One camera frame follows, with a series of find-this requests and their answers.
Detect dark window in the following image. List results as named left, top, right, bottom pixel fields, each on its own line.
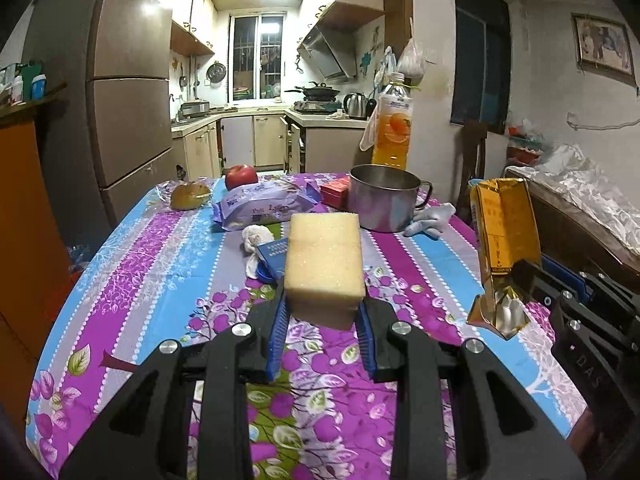
left=449, top=0, right=511, bottom=135

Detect framed wall picture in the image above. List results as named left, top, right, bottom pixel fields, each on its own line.
left=571, top=13, right=636, bottom=78

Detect beige kitchen base cabinets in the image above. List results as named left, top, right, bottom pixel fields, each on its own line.
left=171, top=105, right=373, bottom=181

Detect steel pot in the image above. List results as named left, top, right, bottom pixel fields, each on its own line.
left=347, top=164, right=433, bottom=233

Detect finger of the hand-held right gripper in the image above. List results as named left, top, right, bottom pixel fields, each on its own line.
left=541, top=254, right=640, bottom=327
left=510, top=259, right=576, bottom=312

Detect dark wooden chair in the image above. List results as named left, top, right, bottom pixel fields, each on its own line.
left=457, top=120, right=488, bottom=221

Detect small red box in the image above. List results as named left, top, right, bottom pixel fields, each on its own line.
left=320, top=177, right=351, bottom=209

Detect orange wooden cabinet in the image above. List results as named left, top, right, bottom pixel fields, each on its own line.
left=0, top=85, right=76, bottom=341

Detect grey work glove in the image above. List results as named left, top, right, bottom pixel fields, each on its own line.
left=404, top=202, right=457, bottom=239

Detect kitchen window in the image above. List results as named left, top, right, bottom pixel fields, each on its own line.
left=229, top=10, right=288, bottom=101

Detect steel kettle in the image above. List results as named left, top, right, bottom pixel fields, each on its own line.
left=342, top=91, right=377, bottom=121

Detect beige refrigerator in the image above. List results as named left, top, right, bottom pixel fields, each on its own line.
left=87, top=0, right=173, bottom=226

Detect hanging white plastic bag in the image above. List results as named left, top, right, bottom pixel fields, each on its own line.
left=397, top=35, right=427, bottom=78

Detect white wall cable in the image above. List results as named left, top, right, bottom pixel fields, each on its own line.
left=567, top=112, right=640, bottom=131

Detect yellow sponge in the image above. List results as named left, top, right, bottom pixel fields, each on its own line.
left=283, top=212, right=363, bottom=331

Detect pile of household clutter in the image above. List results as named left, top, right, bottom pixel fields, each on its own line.
left=505, top=120, right=551, bottom=166

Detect crumpled white tissue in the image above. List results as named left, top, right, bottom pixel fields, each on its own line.
left=241, top=225, right=275, bottom=277

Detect orange juice bottle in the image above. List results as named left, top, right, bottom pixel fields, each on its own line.
left=370, top=72, right=415, bottom=171

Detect cluster of small bottles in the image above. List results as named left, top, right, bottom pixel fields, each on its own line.
left=0, top=60, right=48, bottom=107

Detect pear in plastic wrap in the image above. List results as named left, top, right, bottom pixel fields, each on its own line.
left=157, top=180, right=213, bottom=211

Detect red apple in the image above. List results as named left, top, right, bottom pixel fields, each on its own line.
left=225, top=164, right=259, bottom=191

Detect blue plastic bag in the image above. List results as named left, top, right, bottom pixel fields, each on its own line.
left=65, top=244, right=95, bottom=273

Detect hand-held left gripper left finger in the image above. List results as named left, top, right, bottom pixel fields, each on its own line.
left=59, top=292, right=292, bottom=480

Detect golden carton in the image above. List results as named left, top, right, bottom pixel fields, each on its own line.
left=466, top=177, right=543, bottom=341

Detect beige wall cabinets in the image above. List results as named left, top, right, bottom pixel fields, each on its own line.
left=170, top=0, right=218, bottom=57

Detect black wok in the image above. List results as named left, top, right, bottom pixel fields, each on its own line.
left=285, top=81, right=341, bottom=101

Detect gas stove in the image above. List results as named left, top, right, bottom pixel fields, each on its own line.
left=292, top=100, right=343, bottom=113

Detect wooden bed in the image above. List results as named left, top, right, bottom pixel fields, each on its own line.
left=505, top=165, right=640, bottom=281

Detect purple wipes packet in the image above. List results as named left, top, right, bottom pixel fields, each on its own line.
left=212, top=181, right=321, bottom=232

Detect steel range hood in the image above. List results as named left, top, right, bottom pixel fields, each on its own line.
left=297, top=22, right=358, bottom=83

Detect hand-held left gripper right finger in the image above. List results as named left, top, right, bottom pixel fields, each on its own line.
left=352, top=296, right=586, bottom=480

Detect small blue box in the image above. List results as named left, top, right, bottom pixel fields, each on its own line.
left=255, top=239, right=291, bottom=283

